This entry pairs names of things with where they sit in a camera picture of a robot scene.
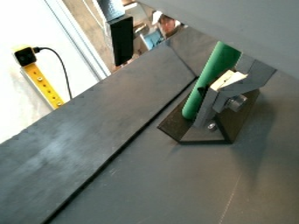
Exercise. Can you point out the yellow bracket with black camera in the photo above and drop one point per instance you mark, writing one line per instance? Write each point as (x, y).
(25, 59)

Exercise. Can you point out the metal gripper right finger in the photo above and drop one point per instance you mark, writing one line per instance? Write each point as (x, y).
(247, 77)

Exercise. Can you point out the black curved fixture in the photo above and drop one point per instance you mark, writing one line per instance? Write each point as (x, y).
(219, 130)

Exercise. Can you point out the green oval cylinder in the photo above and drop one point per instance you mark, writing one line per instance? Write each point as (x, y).
(222, 60)

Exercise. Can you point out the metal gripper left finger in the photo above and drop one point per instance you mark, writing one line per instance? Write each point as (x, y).
(120, 29)

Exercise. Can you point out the person in background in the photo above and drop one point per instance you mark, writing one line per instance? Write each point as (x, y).
(168, 27)

